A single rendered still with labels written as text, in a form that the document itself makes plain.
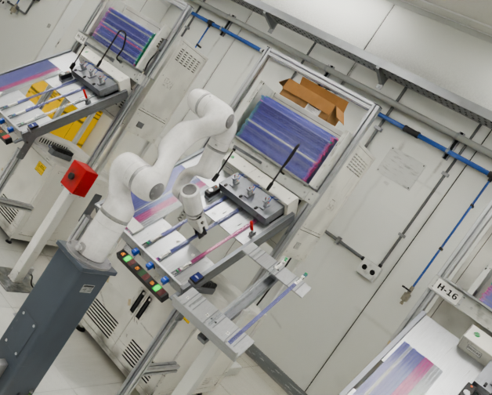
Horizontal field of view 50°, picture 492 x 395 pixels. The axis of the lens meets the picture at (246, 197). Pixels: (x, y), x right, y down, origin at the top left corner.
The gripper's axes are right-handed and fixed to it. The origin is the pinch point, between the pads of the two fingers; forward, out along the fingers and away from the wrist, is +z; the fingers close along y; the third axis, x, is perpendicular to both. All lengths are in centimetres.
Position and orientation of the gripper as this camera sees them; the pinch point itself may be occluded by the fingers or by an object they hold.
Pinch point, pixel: (199, 233)
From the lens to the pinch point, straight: 254.8
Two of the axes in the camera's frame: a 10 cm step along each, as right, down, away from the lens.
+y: -6.9, -5.2, 5.0
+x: -7.2, 5.6, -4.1
